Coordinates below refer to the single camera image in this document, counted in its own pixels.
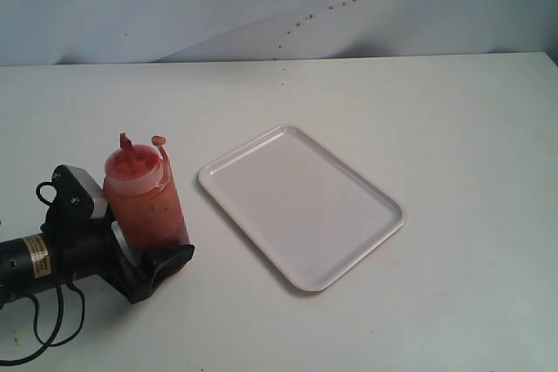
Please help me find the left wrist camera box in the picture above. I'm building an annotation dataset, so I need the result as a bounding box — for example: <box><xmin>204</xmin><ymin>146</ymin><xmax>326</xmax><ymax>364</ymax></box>
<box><xmin>51</xmin><ymin>165</ymin><xmax>108</xmax><ymax>221</ymax></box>

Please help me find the red sauce squeeze bottle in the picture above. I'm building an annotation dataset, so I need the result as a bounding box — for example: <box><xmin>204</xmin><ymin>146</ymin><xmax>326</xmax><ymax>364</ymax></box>
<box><xmin>103</xmin><ymin>132</ymin><xmax>190</xmax><ymax>254</ymax></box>

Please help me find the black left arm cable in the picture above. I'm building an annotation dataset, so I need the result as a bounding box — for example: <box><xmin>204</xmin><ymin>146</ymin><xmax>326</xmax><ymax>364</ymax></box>
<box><xmin>0</xmin><ymin>180</ymin><xmax>86</xmax><ymax>367</ymax></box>

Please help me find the white rectangular plastic tray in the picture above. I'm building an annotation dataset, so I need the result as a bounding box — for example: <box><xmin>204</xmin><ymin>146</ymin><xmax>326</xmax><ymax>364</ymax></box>
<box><xmin>198</xmin><ymin>125</ymin><xmax>406</xmax><ymax>293</ymax></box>

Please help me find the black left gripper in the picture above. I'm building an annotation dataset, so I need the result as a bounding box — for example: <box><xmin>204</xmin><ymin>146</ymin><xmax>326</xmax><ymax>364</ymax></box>
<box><xmin>41</xmin><ymin>210</ymin><xmax>195</xmax><ymax>304</ymax></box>

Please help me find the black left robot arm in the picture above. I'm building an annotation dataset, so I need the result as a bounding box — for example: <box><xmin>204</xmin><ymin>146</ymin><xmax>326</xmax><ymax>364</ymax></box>
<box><xmin>1</xmin><ymin>211</ymin><xmax>194</xmax><ymax>305</ymax></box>

